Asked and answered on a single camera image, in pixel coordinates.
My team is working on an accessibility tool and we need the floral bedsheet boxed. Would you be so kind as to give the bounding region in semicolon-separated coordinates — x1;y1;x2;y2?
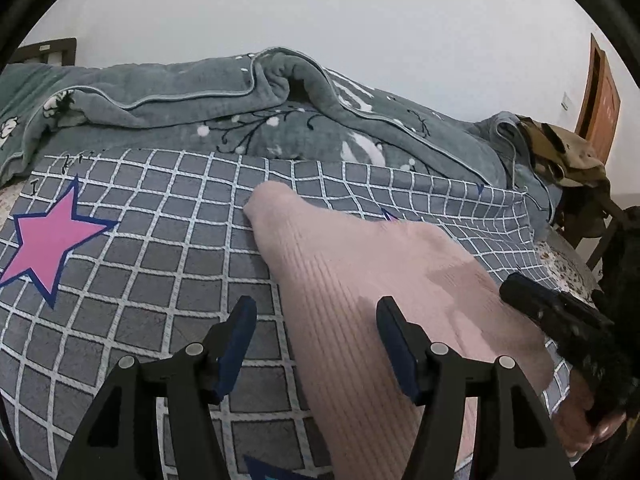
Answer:
532;240;603;306

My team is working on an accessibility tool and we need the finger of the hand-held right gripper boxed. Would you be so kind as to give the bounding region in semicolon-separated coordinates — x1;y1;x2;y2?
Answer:
499;271;616;343

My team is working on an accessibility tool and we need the grey-green fleece blanket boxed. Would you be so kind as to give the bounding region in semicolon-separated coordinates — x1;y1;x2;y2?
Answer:
0;47;556;226

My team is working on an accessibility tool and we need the pink knit garment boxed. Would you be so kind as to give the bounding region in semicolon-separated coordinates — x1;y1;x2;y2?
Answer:
244;180;576;480

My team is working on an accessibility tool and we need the brown wooden door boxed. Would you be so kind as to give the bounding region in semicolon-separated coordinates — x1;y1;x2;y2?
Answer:
575;34;622;171

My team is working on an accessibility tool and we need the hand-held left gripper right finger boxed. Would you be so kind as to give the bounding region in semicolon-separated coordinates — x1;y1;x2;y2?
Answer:
376;296;576;480

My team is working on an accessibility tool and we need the dark cloth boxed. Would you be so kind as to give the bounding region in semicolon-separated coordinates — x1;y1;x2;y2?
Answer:
595;220;640;326

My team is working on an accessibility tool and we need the person's right hand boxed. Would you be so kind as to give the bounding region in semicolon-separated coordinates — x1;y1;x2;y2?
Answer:
552;367;626;463

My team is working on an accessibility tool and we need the dark wooden headboard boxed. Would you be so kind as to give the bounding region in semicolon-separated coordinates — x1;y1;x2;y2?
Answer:
9;37;78;67

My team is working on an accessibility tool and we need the dark wooden chair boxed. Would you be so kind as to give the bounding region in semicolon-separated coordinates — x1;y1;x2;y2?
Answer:
555;185;631;271

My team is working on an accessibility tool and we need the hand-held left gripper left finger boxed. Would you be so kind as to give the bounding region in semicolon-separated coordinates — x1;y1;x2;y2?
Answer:
56;295;258;480

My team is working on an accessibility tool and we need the brown clothes pile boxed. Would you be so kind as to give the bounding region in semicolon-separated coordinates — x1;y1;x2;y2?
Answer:
515;115;608;188

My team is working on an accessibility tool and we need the grey checked star blanket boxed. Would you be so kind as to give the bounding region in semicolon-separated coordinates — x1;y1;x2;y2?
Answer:
0;147;591;480

